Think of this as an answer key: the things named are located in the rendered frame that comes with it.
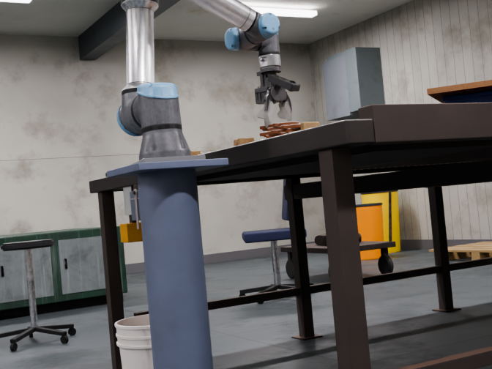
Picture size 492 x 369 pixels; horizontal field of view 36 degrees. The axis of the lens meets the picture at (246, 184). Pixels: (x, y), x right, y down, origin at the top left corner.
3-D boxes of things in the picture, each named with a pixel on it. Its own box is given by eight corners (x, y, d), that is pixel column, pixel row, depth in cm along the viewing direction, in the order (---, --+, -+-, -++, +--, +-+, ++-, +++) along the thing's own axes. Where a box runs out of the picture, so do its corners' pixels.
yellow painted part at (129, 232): (127, 242, 312) (123, 186, 313) (121, 242, 320) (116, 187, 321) (146, 240, 316) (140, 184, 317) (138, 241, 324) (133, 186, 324)
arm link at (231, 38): (238, 20, 243) (266, 22, 248) (221, 31, 252) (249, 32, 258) (241, 44, 242) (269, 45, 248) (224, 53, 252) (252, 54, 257)
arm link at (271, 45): (248, 26, 258) (269, 28, 262) (251, 58, 257) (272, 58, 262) (261, 20, 251) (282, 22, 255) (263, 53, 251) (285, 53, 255)
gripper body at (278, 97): (271, 106, 262) (267, 72, 263) (288, 102, 256) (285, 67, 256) (255, 105, 257) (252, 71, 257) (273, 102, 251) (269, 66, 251)
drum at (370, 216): (345, 260, 862) (340, 206, 863) (372, 256, 882) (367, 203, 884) (367, 261, 828) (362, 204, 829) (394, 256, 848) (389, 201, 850)
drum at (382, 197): (411, 250, 916) (405, 187, 918) (381, 254, 893) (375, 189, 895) (387, 250, 956) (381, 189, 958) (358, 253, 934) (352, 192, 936)
